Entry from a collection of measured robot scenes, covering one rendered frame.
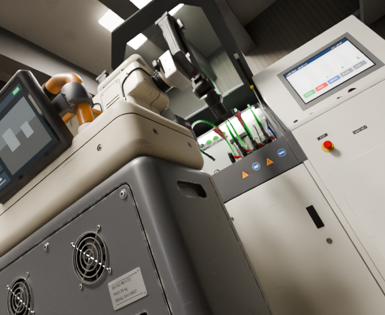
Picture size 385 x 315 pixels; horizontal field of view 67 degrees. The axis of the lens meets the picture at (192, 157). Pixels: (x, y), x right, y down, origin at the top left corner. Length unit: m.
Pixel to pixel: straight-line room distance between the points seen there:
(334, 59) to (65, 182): 1.70
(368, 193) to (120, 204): 1.14
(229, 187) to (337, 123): 0.58
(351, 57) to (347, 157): 0.72
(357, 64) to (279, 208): 0.96
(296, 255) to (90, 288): 1.04
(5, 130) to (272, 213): 1.11
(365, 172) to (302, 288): 0.56
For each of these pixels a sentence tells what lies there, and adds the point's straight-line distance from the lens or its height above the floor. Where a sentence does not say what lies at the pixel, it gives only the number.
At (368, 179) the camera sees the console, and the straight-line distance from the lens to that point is 1.44.
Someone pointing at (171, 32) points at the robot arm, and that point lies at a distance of 1.40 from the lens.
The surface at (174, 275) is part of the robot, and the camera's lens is 0.43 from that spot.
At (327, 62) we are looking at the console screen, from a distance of 1.98.
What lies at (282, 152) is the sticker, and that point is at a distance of 1.47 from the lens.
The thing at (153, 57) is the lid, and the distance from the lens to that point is 1.97.
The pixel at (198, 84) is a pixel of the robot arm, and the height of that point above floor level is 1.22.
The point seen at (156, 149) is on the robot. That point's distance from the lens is 0.52.
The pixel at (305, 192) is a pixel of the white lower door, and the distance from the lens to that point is 1.43.
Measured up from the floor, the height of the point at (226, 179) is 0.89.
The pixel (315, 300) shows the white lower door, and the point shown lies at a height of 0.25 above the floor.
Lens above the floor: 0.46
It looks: 23 degrees up
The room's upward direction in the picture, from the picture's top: 24 degrees counter-clockwise
